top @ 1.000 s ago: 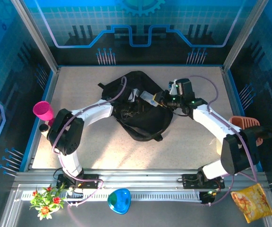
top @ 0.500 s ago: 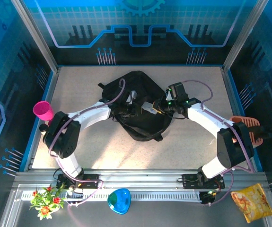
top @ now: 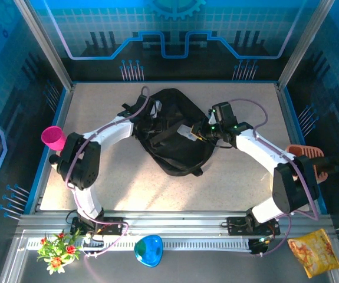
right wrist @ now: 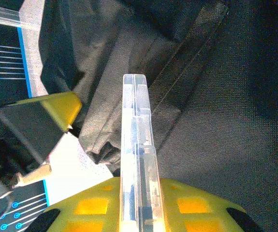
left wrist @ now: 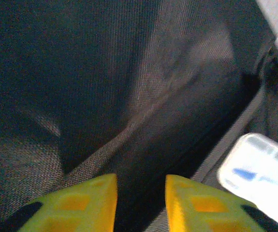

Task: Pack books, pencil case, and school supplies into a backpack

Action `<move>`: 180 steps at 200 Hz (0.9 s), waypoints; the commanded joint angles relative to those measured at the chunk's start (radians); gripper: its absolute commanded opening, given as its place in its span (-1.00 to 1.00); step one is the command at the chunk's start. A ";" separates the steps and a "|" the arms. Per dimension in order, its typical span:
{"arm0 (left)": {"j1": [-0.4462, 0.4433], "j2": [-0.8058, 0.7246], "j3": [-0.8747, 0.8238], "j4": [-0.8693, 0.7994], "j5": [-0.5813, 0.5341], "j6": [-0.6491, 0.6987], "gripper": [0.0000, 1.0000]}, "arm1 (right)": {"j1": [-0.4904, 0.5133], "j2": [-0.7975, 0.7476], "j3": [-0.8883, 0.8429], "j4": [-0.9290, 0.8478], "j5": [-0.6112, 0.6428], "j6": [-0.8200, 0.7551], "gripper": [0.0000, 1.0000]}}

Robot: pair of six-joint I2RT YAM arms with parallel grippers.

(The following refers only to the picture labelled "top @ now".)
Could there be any artificial flower plant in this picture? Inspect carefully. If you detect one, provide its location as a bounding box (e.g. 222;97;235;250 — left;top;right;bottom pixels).
36;229;83;275

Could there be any black connector box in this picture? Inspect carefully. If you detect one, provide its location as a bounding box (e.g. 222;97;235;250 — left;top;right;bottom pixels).
249;237;272;255

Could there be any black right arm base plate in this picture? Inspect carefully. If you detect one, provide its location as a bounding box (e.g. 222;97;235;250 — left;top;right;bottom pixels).
226;216;281;236

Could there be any black object in holder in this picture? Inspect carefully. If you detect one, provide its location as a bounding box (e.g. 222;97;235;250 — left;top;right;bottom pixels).
310;156;339;175

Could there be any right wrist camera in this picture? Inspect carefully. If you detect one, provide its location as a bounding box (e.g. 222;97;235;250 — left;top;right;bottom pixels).
210;101;238;127

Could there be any black backpack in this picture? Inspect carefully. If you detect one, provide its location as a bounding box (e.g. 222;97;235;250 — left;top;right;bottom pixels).
117;87;216;177

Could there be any aluminium table side rail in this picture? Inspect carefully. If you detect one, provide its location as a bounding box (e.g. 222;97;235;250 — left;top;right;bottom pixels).
277;84;317;212
33;84;76;213

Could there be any cream holder orange insert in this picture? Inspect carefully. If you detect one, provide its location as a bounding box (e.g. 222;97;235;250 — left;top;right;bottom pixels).
286;144;328;184

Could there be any tall pink cup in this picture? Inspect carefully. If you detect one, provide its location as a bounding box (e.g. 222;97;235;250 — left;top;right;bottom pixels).
41;126;67;152

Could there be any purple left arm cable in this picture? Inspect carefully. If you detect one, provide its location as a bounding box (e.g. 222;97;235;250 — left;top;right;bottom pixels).
65;85;152;278

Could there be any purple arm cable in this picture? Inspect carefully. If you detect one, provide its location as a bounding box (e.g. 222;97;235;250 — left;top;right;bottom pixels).
65;85;152;278
228;98;320;258

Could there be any aluminium front rail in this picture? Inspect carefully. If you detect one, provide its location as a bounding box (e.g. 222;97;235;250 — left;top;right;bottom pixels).
15;210;335;234

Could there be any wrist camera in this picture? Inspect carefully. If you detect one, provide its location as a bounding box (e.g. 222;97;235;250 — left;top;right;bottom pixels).
133;94;163;119
210;101;238;127

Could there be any aluminium frame post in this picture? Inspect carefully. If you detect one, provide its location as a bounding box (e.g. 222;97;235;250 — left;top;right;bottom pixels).
12;0;74;91
277;0;337;91

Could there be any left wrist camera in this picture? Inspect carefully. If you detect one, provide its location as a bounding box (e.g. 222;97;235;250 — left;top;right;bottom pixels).
133;94;163;119

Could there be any yellow snack bag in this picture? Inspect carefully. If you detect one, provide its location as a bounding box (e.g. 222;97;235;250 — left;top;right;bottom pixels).
287;228;339;279

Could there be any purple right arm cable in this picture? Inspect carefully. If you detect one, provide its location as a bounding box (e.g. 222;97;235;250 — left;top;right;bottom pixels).
228;98;320;258

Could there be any white slotted cable tray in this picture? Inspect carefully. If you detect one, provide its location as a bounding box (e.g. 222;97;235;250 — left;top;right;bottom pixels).
26;238;251;252

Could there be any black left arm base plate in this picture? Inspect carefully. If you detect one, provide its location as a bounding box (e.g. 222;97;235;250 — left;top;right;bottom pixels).
70;216;127;236

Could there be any blue green triangular bowl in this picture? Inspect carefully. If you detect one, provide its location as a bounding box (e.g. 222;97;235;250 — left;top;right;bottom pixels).
133;235;164;268

